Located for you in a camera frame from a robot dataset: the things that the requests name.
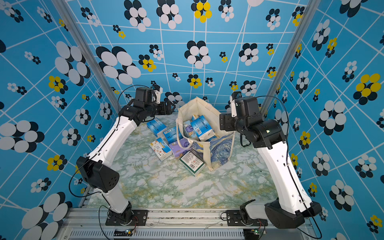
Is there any cream canvas tote bag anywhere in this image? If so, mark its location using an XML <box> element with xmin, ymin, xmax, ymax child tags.
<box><xmin>176</xmin><ymin>97</ymin><xmax>235</xmax><ymax>171</ymax></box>

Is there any orange white tissue pack back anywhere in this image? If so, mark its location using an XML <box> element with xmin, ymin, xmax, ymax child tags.
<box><xmin>150</xmin><ymin>138</ymin><xmax>172</xmax><ymax>162</ymax></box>

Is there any light blue tissue pack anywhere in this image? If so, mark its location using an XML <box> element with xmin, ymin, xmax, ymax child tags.
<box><xmin>183</xmin><ymin>120</ymin><xmax>199</xmax><ymax>141</ymax></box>

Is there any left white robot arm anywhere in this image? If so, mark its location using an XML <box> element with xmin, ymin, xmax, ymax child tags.
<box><xmin>77</xmin><ymin>86</ymin><xmax>176</xmax><ymax>226</ymax></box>

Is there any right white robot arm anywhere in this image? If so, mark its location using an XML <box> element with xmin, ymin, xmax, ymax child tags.
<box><xmin>220</xmin><ymin>92</ymin><xmax>322</xmax><ymax>229</ymax></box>

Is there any blue tissue pack back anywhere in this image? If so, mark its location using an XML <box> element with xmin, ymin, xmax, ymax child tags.
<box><xmin>147</xmin><ymin>118</ymin><xmax>168</xmax><ymax>138</ymax></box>

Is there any purple tissue pack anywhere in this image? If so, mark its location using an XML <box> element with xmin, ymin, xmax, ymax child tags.
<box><xmin>169</xmin><ymin>139</ymin><xmax>190</xmax><ymax>159</ymax></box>

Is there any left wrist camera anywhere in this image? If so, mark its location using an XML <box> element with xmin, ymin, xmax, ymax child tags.
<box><xmin>151</xmin><ymin>84</ymin><xmax>163</xmax><ymax>104</ymax></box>

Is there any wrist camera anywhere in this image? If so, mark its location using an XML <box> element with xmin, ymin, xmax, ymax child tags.
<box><xmin>151</xmin><ymin>84</ymin><xmax>163</xmax><ymax>104</ymax></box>
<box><xmin>230</xmin><ymin>91</ymin><xmax>242</xmax><ymax>118</ymax></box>

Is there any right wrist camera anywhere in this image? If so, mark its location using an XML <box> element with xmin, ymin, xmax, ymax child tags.
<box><xmin>230</xmin><ymin>91</ymin><xmax>242</xmax><ymax>118</ymax></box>

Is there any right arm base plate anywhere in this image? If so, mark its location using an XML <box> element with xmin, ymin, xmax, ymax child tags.
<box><xmin>225</xmin><ymin>210</ymin><xmax>268</xmax><ymax>227</ymax></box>

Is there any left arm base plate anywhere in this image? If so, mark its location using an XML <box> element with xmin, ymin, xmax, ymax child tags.
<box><xmin>105</xmin><ymin>210</ymin><xmax>149</xmax><ymax>226</ymax></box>

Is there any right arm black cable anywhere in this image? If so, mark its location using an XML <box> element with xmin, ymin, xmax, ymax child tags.
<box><xmin>248</xmin><ymin>95</ymin><xmax>323</xmax><ymax>240</ymax></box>

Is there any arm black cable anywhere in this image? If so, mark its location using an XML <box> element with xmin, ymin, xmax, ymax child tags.
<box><xmin>248</xmin><ymin>95</ymin><xmax>323</xmax><ymax>240</ymax></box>
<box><xmin>68</xmin><ymin>84</ymin><xmax>151</xmax><ymax>240</ymax></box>

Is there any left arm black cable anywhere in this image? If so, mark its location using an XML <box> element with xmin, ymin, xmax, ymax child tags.
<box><xmin>68</xmin><ymin>84</ymin><xmax>151</xmax><ymax>240</ymax></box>

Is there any aluminium front rail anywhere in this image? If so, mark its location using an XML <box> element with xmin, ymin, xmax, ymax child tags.
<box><xmin>57</xmin><ymin>208</ymin><xmax>316</xmax><ymax>240</ymax></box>

